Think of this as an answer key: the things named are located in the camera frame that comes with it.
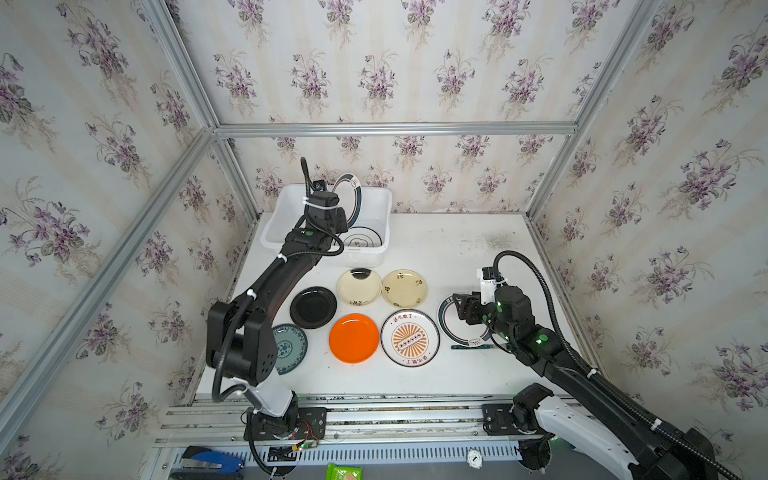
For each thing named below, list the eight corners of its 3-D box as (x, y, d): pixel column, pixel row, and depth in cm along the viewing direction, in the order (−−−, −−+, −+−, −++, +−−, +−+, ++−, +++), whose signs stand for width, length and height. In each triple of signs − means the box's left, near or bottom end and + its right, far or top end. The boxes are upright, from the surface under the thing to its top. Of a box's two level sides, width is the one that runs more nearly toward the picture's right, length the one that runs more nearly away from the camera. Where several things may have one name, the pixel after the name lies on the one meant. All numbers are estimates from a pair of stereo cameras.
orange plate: (327, 363, 85) (326, 360, 83) (333, 316, 94) (332, 313, 92) (378, 363, 85) (378, 361, 83) (378, 316, 94) (378, 313, 93)
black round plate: (288, 328, 91) (285, 324, 89) (296, 291, 100) (294, 286, 97) (334, 328, 91) (333, 324, 89) (338, 291, 100) (337, 286, 97)
